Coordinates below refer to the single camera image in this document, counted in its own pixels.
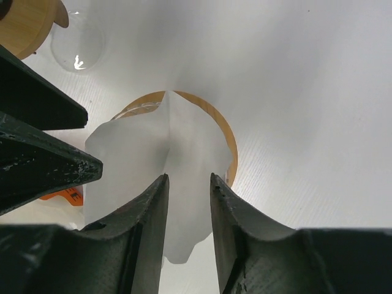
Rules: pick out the clear glass dripper cone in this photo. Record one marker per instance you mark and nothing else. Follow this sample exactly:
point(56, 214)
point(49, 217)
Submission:
point(137, 109)

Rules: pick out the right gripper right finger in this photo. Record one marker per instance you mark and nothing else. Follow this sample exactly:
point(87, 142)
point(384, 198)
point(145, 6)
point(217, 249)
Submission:
point(256, 254)

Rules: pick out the clear glass carafe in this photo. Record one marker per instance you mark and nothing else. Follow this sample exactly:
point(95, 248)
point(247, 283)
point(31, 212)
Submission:
point(79, 47)

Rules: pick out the orange coffee filter pack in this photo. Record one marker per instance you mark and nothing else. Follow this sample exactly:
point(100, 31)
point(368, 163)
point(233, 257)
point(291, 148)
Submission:
point(72, 195)

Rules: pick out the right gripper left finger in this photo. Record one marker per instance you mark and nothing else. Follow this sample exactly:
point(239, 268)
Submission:
point(120, 253)

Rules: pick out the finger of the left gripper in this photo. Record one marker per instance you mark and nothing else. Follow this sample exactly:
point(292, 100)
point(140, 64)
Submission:
point(34, 164)
point(27, 96)

